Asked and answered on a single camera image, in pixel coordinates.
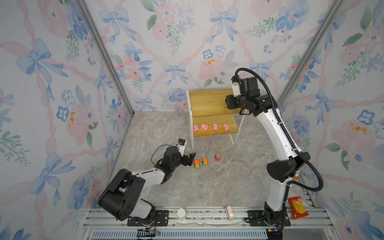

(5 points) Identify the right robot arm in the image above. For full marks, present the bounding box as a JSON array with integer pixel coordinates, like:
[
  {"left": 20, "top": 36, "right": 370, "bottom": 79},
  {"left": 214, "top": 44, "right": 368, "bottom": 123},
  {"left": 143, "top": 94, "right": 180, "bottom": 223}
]
[{"left": 226, "top": 76, "right": 305, "bottom": 230}]

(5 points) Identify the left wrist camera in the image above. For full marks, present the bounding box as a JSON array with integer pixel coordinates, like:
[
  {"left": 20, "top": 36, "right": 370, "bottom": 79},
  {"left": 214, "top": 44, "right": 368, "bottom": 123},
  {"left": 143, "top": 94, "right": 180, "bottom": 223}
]
[{"left": 176, "top": 139, "right": 188, "bottom": 157}]

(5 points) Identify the red snack bag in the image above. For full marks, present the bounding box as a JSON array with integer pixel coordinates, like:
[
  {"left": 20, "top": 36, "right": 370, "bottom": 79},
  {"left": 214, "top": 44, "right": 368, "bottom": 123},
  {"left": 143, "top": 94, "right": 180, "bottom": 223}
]
[{"left": 287, "top": 197, "right": 310, "bottom": 220}]

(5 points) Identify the aluminium corner post right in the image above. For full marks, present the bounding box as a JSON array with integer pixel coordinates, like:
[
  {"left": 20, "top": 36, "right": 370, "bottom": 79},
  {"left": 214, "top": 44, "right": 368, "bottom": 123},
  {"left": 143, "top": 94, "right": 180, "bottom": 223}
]
[{"left": 277, "top": 0, "right": 344, "bottom": 110}]

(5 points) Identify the pink eraser block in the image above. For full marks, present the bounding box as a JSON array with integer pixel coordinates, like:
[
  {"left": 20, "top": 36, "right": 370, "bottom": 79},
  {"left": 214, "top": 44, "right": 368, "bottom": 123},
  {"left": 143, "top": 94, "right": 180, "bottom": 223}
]
[{"left": 226, "top": 206, "right": 235, "bottom": 221}]

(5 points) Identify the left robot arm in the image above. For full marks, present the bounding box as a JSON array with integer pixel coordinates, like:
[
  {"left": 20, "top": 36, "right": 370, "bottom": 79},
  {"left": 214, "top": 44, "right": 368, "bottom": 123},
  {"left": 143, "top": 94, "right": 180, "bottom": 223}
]
[{"left": 98, "top": 144, "right": 196, "bottom": 226}]

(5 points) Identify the aluminium corner post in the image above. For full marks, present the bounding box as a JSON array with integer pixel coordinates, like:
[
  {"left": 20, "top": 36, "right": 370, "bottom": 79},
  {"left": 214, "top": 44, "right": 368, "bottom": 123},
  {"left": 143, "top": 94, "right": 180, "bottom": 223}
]
[
  {"left": 74, "top": 0, "right": 135, "bottom": 117},
  {"left": 277, "top": 0, "right": 344, "bottom": 110}
]

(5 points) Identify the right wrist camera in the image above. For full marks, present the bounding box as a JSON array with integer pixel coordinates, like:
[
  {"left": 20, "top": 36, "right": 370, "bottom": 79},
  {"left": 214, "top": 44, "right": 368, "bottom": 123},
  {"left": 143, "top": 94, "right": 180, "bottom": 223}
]
[{"left": 231, "top": 76, "right": 241, "bottom": 97}]

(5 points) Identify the aluminium corner post left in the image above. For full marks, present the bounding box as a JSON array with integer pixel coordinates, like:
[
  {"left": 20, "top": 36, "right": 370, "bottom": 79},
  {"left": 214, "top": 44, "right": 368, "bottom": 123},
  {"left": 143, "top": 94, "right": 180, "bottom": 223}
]
[{"left": 74, "top": 0, "right": 135, "bottom": 117}]

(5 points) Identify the pink green toy truck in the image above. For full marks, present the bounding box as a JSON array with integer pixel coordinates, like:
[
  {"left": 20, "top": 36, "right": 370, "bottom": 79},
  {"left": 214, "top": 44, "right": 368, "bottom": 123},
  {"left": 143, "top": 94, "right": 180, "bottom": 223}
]
[{"left": 215, "top": 153, "right": 221, "bottom": 162}]

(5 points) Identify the white round cap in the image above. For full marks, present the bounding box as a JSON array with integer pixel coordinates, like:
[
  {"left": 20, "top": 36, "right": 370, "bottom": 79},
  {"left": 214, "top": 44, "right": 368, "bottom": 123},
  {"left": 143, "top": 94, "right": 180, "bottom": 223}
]
[{"left": 177, "top": 208, "right": 186, "bottom": 221}]

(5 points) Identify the pink toy pig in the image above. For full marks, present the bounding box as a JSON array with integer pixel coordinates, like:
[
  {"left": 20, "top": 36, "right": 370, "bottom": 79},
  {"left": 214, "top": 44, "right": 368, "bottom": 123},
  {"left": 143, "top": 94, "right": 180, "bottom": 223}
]
[
  {"left": 223, "top": 124, "right": 231, "bottom": 132},
  {"left": 213, "top": 123, "right": 219, "bottom": 132},
  {"left": 201, "top": 124, "right": 209, "bottom": 131},
  {"left": 193, "top": 124, "right": 200, "bottom": 133}
]

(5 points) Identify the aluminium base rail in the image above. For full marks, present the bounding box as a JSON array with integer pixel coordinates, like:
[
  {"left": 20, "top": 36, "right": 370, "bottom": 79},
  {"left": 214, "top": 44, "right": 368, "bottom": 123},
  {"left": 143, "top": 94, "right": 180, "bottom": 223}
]
[{"left": 78, "top": 207, "right": 339, "bottom": 240}]

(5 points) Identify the white frame wooden shelf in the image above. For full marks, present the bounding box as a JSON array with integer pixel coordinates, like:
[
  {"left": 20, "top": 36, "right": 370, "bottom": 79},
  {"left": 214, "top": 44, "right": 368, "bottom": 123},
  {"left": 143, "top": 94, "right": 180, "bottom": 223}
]
[{"left": 186, "top": 89, "right": 245, "bottom": 149}]

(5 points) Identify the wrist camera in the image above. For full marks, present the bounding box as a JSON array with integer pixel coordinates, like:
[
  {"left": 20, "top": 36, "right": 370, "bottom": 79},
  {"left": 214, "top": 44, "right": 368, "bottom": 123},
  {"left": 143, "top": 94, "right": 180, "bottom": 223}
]
[
  {"left": 231, "top": 76, "right": 241, "bottom": 97},
  {"left": 176, "top": 139, "right": 188, "bottom": 157}
]

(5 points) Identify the orange soda can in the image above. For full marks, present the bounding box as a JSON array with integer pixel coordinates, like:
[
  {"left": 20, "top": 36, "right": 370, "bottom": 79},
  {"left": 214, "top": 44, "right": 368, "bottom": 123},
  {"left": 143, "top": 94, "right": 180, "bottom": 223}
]
[{"left": 294, "top": 170, "right": 301, "bottom": 180}]

